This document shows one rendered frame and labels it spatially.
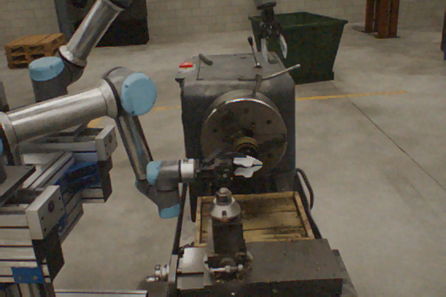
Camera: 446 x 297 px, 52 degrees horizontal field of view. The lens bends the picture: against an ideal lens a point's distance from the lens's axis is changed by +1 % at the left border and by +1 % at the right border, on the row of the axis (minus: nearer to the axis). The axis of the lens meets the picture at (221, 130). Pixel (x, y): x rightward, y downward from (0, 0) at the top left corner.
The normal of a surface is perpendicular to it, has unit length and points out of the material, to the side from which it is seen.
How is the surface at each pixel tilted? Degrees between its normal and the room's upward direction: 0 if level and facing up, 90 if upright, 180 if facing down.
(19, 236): 90
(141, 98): 89
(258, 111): 90
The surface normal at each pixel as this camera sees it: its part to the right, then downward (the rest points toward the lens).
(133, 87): 0.68, 0.21
